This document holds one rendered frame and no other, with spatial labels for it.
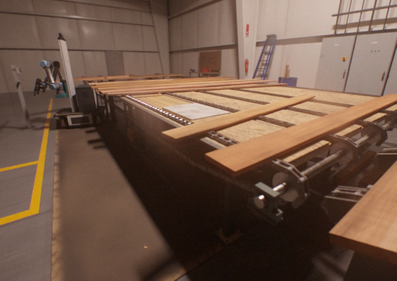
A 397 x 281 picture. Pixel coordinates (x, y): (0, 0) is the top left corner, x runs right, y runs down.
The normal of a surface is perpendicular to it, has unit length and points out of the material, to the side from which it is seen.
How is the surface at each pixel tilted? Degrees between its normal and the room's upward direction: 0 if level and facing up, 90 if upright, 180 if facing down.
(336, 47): 90
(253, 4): 90
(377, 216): 22
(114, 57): 90
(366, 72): 90
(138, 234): 0
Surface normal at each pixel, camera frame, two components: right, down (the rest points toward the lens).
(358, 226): -0.22, -0.98
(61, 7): 0.57, 0.23
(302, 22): -0.81, 0.22
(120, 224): 0.00, -0.95
